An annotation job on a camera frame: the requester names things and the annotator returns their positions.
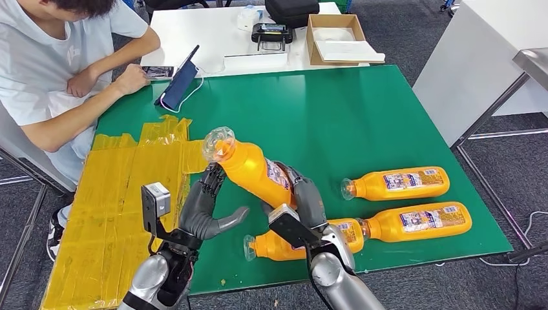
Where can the person's right hand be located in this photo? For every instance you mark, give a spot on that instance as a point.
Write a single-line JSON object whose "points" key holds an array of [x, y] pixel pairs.
{"points": [[132, 79]]}

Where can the person's left hand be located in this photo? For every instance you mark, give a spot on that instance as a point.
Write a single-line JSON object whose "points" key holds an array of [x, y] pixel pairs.
{"points": [[83, 82]]}

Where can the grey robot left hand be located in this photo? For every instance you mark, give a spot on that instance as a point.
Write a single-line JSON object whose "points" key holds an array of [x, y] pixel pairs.
{"points": [[197, 218]]}

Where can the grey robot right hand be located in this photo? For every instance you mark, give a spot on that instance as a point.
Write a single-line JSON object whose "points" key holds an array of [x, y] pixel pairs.
{"points": [[310, 201]]}

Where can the smartphone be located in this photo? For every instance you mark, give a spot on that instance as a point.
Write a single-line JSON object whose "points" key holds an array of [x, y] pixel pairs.
{"points": [[160, 72]]}

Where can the orange detergent bottle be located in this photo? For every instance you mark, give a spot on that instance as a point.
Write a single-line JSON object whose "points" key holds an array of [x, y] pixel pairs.
{"points": [[265, 250], [385, 229], [248, 171], [368, 188]]}

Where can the person's left forearm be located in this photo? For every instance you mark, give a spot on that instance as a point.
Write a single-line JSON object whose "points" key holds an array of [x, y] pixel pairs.
{"points": [[128, 51]]}

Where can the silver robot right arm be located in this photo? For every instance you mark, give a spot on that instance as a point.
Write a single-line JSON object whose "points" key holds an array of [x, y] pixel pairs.
{"points": [[329, 274]]}

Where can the person's right forearm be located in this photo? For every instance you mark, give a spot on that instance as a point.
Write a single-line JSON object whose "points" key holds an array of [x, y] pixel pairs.
{"points": [[73, 119]]}

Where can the tablet in blue case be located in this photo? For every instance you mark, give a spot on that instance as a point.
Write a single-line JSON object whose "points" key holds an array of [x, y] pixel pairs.
{"points": [[177, 85]]}

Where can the person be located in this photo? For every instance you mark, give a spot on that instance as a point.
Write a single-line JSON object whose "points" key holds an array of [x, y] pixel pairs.
{"points": [[34, 55]]}

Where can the green top table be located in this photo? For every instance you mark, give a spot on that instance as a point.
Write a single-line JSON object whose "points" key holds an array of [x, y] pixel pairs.
{"points": [[299, 128]]}

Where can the yellow taped sheet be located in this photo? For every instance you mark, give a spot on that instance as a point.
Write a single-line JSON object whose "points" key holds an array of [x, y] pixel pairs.
{"points": [[107, 192]]}

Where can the black handheld controller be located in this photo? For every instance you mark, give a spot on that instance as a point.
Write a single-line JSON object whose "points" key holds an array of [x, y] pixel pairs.
{"points": [[272, 34]]}

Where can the white folded sheet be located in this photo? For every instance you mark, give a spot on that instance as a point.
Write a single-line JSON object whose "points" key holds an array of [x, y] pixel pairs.
{"points": [[347, 51]]}

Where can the cardboard box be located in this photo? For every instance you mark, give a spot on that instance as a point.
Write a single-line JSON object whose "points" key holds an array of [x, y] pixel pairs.
{"points": [[311, 41]]}

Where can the white plastic bag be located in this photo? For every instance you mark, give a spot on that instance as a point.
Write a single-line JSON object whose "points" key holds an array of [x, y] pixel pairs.
{"points": [[336, 34]]}

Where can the black zip case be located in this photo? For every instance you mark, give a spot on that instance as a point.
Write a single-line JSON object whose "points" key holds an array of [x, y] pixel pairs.
{"points": [[291, 12]]}

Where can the green plastic crate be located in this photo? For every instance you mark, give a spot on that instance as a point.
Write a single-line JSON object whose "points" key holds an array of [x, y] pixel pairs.
{"points": [[338, 3]]}

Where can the large white table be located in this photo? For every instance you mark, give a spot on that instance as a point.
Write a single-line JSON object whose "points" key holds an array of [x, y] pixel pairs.
{"points": [[471, 64]]}

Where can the dark metal floor bar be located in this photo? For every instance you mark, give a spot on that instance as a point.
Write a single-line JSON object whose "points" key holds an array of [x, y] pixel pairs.
{"points": [[528, 253]]}

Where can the blue wheeled item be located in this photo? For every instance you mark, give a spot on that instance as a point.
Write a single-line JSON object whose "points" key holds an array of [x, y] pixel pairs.
{"points": [[447, 4]]}

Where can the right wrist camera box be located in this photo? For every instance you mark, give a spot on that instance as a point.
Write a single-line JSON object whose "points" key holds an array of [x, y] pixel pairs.
{"points": [[291, 229]]}

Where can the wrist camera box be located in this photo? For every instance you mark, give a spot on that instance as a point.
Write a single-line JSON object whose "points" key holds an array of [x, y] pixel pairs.
{"points": [[156, 199], [291, 229]]}

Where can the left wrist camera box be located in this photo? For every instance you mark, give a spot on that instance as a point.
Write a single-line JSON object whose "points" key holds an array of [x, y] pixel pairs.
{"points": [[156, 199]]}

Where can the grey metal leg frame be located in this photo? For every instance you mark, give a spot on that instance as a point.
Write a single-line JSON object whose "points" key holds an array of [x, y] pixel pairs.
{"points": [[23, 239]]}

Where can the steel table frame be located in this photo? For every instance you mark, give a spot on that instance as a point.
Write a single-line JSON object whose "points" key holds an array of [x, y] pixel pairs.
{"points": [[535, 62]]}

